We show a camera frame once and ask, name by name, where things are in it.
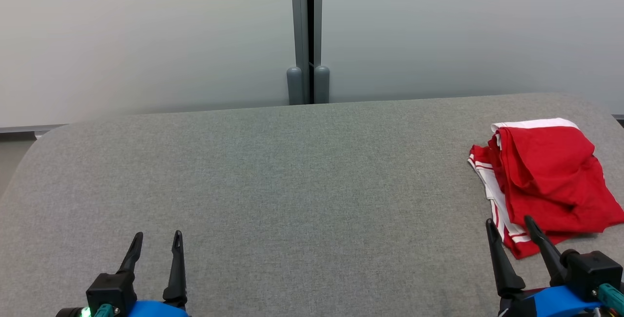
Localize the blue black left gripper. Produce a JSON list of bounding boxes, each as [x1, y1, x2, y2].
[[55, 230, 191, 317]]

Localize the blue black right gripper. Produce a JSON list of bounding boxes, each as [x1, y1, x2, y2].
[[485, 215, 603, 317]]

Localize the red white shorts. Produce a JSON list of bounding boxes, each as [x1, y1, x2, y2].
[[489, 118, 624, 236]]

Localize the right camera cable teal plug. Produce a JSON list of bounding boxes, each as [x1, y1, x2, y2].
[[597, 283, 624, 316]]

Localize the grey cylinder post foot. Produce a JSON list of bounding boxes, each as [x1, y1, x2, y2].
[[286, 66, 304, 106], [313, 65, 331, 105]]

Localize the grey partition post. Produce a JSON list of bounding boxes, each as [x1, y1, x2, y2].
[[290, 0, 324, 105]]

